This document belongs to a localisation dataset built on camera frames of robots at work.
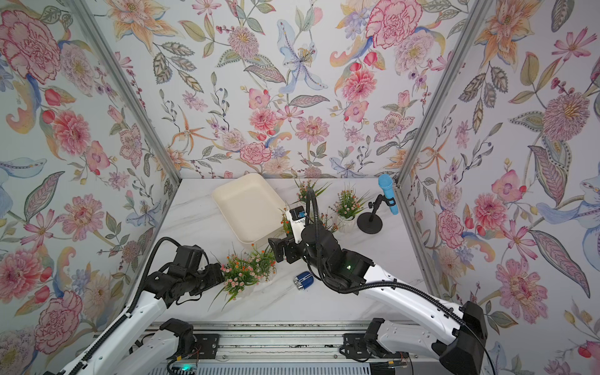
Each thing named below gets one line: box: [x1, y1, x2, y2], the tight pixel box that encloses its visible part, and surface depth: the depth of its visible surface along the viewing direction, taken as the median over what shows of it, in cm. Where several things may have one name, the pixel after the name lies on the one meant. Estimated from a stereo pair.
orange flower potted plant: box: [243, 243, 278, 283], surface depth 80 cm
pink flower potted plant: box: [207, 242, 264, 312], surface depth 75 cm
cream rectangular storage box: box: [212, 173, 287, 246], surface depth 113 cm
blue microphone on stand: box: [356, 174, 400, 235], surface depth 104 cm
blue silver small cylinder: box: [292, 271, 315, 290], surface depth 87 cm
